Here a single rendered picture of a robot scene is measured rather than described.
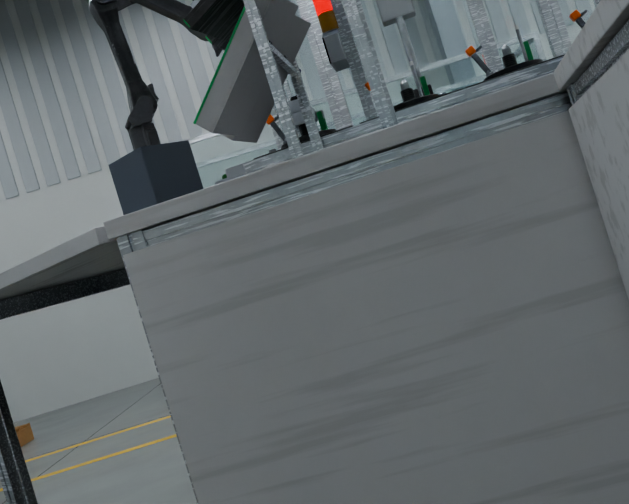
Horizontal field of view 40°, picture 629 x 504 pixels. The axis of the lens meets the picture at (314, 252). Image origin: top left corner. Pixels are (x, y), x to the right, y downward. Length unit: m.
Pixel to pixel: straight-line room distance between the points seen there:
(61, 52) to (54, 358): 3.56
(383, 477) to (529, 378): 0.27
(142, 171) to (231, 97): 0.40
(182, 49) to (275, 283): 9.28
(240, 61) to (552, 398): 0.81
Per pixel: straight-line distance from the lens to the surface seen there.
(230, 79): 1.66
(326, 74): 3.21
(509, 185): 1.33
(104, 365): 10.51
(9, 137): 10.87
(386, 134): 1.34
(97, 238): 1.47
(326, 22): 2.33
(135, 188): 2.03
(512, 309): 1.34
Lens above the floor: 0.69
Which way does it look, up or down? 1 degrees up
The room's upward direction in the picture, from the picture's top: 17 degrees counter-clockwise
